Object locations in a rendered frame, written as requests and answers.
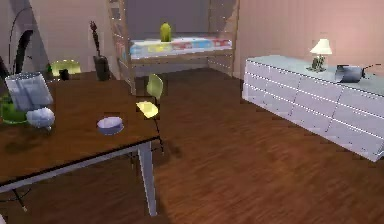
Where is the green round dish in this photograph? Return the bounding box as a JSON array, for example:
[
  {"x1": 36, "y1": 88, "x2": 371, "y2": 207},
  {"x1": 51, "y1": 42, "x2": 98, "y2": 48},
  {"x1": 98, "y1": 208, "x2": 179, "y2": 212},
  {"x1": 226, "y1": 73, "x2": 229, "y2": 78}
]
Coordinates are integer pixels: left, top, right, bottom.
[{"x1": 0, "y1": 94, "x2": 28, "y2": 125}]

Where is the white chest of drawers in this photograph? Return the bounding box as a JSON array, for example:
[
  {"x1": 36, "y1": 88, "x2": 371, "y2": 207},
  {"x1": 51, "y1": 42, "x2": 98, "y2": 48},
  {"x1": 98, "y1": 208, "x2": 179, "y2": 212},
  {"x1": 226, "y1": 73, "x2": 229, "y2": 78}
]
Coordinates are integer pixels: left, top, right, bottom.
[{"x1": 241, "y1": 55, "x2": 384, "y2": 163}]

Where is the white shade table lamp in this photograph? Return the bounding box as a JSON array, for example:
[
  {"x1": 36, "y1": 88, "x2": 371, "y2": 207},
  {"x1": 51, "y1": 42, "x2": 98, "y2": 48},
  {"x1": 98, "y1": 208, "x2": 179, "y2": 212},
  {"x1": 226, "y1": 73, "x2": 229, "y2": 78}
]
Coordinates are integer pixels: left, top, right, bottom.
[{"x1": 306, "y1": 38, "x2": 333, "y2": 73}]

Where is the dark grey box device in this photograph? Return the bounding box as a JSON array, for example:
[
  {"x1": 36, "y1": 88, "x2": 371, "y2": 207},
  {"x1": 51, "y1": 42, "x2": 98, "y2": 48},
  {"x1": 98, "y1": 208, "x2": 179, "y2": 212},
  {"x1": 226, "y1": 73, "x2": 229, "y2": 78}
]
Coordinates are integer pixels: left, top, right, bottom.
[{"x1": 334, "y1": 63, "x2": 382, "y2": 84}]

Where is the yellow-green chair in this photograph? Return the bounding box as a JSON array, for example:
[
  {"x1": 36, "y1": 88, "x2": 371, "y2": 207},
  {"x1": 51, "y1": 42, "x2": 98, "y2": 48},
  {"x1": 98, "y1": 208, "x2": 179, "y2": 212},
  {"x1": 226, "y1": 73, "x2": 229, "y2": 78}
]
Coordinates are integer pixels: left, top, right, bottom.
[
  {"x1": 46, "y1": 59, "x2": 82, "y2": 80},
  {"x1": 135, "y1": 73, "x2": 165, "y2": 154}
]

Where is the black vase with dark stems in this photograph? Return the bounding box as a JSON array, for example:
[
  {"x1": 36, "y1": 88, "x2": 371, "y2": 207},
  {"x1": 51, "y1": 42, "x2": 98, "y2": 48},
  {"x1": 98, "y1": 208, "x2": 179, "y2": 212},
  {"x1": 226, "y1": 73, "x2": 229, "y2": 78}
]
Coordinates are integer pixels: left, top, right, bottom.
[{"x1": 89, "y1": 20, "x2": 111, "y2": 82}]

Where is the yellow-green pillow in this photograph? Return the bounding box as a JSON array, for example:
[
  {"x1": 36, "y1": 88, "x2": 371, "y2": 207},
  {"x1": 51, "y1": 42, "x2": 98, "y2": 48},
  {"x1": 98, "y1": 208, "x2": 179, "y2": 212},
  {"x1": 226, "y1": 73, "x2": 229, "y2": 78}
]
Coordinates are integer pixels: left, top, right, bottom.
[{"x1": 159, "y1": 22, "x2": 172, "y2": 43}]

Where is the wooden loft bed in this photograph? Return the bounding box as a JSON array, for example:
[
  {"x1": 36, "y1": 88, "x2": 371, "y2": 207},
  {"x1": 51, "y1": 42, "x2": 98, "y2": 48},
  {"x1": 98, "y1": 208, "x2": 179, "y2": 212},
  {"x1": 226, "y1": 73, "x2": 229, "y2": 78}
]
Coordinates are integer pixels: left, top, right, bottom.
[{"x1": 106, "y1": 0, "x2": 241, "y2": 96}]

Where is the brown wooden table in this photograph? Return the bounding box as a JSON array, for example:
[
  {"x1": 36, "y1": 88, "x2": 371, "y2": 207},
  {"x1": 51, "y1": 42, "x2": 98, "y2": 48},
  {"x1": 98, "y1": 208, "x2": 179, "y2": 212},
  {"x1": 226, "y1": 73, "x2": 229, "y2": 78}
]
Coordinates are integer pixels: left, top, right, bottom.
[{"x1": 0, "y1": 70, "x2": 162, "y2": 217}]

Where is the white bowl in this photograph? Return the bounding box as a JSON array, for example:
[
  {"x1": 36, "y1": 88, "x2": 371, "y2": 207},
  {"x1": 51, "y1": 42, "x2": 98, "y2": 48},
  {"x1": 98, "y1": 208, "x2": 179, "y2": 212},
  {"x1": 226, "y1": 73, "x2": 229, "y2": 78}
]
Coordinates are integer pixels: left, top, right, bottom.
[{"x1": 96, "y1": 116, "x2": 125, "y2": 136}]

